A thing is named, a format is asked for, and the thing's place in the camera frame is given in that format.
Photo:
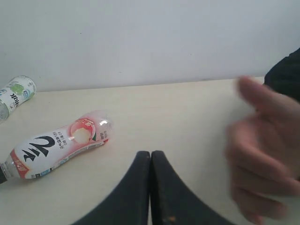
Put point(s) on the green label water bottle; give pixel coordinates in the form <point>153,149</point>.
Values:
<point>19,90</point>

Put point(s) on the pink peach drink bottle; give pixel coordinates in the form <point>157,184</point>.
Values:
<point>43,153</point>

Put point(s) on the person's open bare hand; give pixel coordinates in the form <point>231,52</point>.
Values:
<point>263,152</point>

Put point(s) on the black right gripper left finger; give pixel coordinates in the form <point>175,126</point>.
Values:
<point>128,203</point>

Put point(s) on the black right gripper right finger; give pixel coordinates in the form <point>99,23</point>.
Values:
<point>172,202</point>

